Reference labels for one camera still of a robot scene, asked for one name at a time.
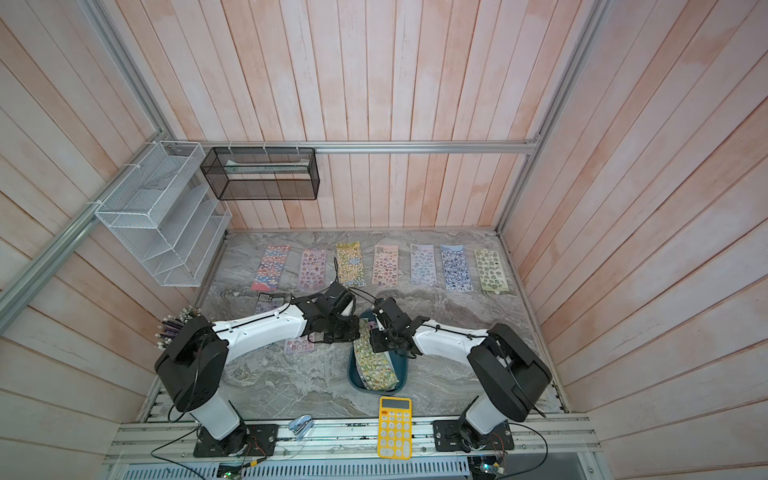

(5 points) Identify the bottom sticker sheet in tray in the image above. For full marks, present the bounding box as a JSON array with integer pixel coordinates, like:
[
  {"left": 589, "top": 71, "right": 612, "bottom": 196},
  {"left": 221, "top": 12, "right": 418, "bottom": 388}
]
[{"left": 372, "top": 244, "right": 399, "bottom": 287}]

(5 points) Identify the black mesh basket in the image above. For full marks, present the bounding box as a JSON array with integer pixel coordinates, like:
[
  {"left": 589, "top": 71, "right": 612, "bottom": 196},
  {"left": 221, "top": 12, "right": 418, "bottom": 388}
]
[{"left": 201, "top": 146, "right": 320, "bottom": 201}]

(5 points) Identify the yellow calculator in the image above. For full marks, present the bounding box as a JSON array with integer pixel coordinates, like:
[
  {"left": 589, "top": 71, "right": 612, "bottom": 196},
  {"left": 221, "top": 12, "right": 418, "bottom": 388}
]
[{"left": 377, "top": 396, "right": 413, "bottom": 460}]

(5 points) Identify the blue stapler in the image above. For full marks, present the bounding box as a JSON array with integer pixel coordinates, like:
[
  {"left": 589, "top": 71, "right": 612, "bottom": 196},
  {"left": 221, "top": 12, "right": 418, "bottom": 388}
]
[{"left": 288, "top": 414, "right": 315, "bottom": 441}]

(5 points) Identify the white vented cable duct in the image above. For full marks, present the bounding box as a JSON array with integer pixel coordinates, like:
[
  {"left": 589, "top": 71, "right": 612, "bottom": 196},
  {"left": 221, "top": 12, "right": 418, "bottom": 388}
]
[{"left": 114, "top": 457, "right": 471, "bottom": 479}]

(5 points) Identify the cat sticker sheet pink blue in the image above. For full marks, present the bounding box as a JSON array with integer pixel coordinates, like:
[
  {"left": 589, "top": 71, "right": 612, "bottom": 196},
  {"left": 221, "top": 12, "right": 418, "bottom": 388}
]
[{"left": 251, "top": 245, "right": 290, "bottom": 292}]

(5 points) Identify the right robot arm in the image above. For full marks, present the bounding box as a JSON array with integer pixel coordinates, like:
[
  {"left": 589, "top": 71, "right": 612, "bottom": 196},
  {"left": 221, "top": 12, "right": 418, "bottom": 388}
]
[{"left": 371, "top": 297, "right": 553, "bottom": 452}]

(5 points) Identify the translucent bubble sticker sheet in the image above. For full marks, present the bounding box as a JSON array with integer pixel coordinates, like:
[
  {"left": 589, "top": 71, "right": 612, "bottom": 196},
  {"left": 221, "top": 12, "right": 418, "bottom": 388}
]
[{"left": 410, "top": 244, "right": 437, "bottom": 286}]

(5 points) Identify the yellow green animal sticker sheet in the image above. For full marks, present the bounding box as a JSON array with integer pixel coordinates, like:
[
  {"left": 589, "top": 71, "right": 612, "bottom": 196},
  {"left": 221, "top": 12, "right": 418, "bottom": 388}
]
[{"left": 353, "top": 318, "right": 399, "bottom": 392}]

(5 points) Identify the pink character sticker sheet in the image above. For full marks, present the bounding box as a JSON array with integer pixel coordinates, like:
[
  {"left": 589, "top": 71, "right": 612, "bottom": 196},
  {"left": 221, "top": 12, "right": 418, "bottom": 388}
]
[{"left": 283, "top": 336, "right": 314, "bottom": 355}]

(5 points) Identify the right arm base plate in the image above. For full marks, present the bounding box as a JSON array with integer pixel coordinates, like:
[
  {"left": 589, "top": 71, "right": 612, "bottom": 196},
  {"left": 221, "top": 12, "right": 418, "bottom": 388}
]
[{"left": 432, "top": 419, "right": 514, "bottom": 453}]

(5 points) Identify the aluminium wall rail left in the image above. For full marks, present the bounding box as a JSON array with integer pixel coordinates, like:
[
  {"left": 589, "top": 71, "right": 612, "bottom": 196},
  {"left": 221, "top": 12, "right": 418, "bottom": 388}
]
[{"left": 1, "top": 131, "right": 169, "bottom": 333}]

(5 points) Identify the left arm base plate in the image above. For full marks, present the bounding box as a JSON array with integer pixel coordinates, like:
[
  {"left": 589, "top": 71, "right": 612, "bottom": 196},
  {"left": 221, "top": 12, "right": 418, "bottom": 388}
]
[{"left": 193, "top": 424, "right": 279, "bottom": 458}]

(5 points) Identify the white wire mesh shelf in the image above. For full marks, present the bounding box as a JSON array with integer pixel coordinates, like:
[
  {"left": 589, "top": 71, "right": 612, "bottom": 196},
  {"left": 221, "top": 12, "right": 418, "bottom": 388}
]
[{"left": 96, "top": 141, "right": 232, "bottom": 288}]

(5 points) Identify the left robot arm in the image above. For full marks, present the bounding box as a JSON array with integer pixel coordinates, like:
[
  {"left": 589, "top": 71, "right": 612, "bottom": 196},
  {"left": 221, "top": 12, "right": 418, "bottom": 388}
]
[{"left": 155, "top": 281, "right": 360, "bottom": 458}]

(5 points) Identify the green circuit board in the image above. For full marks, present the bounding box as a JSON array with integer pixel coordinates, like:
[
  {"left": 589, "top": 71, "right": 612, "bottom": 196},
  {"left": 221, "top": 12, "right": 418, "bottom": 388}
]
[{"left": 468, "top": 456, "right": 505, "bottom": 480}]

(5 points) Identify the blue penguin sticker sheet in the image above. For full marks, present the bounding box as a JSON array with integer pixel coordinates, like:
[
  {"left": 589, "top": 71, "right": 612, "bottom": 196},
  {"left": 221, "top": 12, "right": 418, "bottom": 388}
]
[{"left": 440, "top": 245, "right": 473, "bottom": 292}]

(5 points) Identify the aluminium front rail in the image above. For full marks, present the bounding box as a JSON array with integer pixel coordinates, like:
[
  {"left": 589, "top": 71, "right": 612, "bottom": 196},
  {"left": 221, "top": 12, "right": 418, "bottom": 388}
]
[{"left": 104, "top": 414, "right": 602, "bottom": 464}]

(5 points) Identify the purple cartoon sticker sheet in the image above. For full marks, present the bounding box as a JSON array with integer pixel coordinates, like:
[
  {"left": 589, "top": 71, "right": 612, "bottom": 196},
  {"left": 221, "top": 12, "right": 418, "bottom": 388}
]
[{"left": 254, "top": 292, "right": 290, "bottom": 314}]

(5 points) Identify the pencil holder with pencils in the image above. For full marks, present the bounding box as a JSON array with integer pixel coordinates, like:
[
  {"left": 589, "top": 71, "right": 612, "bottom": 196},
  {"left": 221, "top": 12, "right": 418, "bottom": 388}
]
[{"left": 155, "top": 306, "right": 201, "bottom": 350}]

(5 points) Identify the teal storage tray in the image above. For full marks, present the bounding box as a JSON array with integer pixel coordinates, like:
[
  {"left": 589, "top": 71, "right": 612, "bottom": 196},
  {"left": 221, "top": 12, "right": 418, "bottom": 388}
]
[{"left": 348, "top": 310, "right": 408, "bottom": 395}]

